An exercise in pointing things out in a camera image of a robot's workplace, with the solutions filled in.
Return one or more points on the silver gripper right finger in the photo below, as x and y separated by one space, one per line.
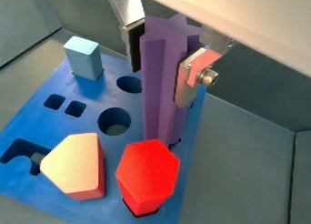
194 70

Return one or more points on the small light blue rectangular block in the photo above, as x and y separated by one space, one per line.
84 56

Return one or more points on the purple star-shaped peg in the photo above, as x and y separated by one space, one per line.
168 40

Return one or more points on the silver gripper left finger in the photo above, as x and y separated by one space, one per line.
129 15

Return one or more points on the tall red hexagonal peg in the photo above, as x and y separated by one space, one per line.
146 175

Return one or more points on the blue shape-sorting board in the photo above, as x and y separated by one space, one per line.
70 105

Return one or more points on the short red pentagonal peg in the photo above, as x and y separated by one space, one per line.
73 166

